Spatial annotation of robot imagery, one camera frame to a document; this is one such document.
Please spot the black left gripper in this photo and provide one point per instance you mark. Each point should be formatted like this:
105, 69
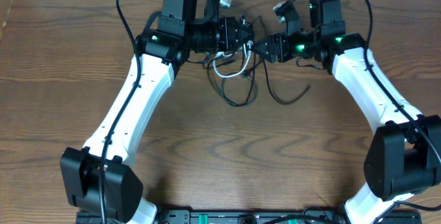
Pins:
224, 34

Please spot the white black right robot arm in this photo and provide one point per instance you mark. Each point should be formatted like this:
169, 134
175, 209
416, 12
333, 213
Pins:
404, 157

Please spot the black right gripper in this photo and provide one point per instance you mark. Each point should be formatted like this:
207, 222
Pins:
273, 47

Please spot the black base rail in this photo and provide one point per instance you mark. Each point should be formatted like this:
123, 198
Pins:
193, 217

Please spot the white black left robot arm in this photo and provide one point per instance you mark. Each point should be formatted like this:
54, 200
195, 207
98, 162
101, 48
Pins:
99, 178

